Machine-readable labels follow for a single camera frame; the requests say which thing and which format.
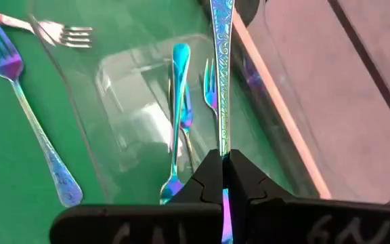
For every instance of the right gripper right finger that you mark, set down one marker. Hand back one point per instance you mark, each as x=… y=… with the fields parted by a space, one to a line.
x=245 y=183

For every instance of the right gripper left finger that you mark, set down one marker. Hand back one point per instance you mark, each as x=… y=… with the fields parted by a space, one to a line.
x=208 y=183

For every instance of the clear plastic bin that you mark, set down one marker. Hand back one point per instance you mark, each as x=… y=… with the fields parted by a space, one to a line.
x=130 y=101

